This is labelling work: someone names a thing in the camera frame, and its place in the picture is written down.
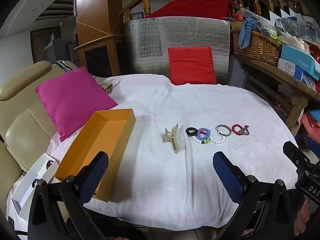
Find white box with black print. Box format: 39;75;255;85
11;152;60;222

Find silver bangle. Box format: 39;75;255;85
215;124;232;137

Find stack of folded cloths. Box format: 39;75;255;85
299;109;320;152

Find wooden cabinet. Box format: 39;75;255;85
74;34;128;78

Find white patterned box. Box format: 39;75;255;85
277;58;304;78

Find black white striped cloth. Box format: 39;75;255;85
55;60;73;73

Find white tablecloth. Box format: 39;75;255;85
6;74;299;232

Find red cushion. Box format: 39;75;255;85
167;46;217;85

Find purple bead bracelet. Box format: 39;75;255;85
197;128;211;140

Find blue cloth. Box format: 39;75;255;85
238;16;263;49

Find beige leather sofa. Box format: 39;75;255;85
0;60;80;215

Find grey metal hair clip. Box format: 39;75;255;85
237;124;250;136

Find neon yellow plastic item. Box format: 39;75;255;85
269;27;280;41

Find orange cardboard box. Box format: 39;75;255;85
54;108;137;203

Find beige crumpled cloth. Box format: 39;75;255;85
96;79;120;95

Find magenta pillow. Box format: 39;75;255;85
35;66;118;142

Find multicolour bead bracelet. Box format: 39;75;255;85
192;131;211;145

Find wicker basket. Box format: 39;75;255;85
230;28;283;67

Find person's right hand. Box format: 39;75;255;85
294;201;310;238

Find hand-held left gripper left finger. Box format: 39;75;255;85
27;151;109;240

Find beige hair claw clip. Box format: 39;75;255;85
164;124;184;153

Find teal cardboard box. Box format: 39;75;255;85
280;44;320;80

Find cream knitted cloth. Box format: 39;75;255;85
278;33;311;52

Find red bead bracelet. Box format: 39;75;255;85
231;123;244;135

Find dark printed shopping bag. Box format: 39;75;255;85
303;14;318;41

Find wooden bench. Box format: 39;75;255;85
232;52;320;137

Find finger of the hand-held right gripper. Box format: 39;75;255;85
283;141;318;172

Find white bead bracelet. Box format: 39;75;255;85
209;130;227;145

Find large red cloth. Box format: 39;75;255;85
145;0;237;20

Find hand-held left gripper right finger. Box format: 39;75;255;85
212;151;299;240

